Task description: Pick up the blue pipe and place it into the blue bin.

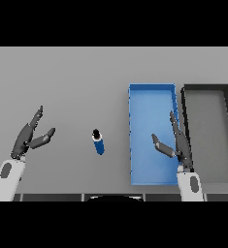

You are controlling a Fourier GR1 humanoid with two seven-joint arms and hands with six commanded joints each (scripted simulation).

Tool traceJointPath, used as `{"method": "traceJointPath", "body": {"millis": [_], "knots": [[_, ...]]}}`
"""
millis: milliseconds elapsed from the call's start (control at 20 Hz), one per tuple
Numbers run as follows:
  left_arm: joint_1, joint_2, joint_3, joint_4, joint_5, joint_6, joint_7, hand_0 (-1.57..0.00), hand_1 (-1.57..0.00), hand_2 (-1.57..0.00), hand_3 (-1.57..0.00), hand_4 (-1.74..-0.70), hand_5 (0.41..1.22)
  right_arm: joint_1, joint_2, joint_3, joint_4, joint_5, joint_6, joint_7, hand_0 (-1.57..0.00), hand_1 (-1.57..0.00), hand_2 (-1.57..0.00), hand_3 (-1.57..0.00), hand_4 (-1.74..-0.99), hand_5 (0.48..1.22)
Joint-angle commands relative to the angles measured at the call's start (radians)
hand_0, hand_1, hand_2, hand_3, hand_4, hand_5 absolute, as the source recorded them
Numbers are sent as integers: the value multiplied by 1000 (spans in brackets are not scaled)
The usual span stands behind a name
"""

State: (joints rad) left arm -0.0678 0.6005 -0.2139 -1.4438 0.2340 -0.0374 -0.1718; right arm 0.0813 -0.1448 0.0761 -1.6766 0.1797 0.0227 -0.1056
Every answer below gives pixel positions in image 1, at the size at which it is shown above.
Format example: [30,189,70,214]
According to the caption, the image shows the blue bin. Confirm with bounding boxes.
[127,82,181,187]

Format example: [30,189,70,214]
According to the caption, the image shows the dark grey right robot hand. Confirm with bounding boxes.
[150,110,195,172]

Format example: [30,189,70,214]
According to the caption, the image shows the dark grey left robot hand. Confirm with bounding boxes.
[10,105,56,161]

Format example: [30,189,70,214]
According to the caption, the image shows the dark grey bin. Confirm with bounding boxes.
[179,83,228,186]

